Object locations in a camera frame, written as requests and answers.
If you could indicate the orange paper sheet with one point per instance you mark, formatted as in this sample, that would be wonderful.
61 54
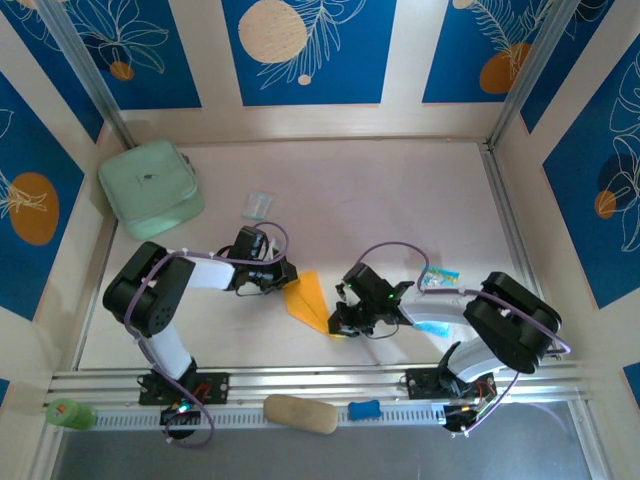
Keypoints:
307 300

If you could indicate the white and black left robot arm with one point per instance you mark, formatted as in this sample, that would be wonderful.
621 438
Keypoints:
170 350

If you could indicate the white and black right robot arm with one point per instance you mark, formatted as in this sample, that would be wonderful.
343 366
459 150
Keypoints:
430 312

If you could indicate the small clear plastic packet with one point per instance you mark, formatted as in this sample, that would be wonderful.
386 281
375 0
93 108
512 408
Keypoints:
257 205

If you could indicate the blue white tissue packet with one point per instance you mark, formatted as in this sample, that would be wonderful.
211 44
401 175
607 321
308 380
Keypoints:
440 276

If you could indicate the blue bone-shaped eraser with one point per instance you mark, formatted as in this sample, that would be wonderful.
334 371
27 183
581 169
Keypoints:
365 410

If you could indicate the beige oblong case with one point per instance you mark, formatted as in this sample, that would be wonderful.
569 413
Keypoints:
300 414

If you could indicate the mint green zip case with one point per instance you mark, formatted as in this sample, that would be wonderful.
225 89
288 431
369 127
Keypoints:
150 185

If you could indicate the green bottle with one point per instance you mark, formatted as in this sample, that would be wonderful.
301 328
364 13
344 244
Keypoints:
70 414

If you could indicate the aluminium rail frame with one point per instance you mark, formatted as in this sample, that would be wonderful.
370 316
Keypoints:
310 382

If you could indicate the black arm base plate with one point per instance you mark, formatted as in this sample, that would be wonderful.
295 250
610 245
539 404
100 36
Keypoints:
215 387
422 385

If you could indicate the aluminium side rail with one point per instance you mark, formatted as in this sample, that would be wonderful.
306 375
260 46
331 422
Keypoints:
500 200

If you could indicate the blue floral wall poster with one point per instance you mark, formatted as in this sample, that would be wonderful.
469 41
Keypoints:
580 225
460 50
150 75
350 75
40 150
50 80
575 67

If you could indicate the aluminium corner post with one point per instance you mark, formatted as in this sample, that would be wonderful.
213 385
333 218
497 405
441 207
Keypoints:
83 65
533 65

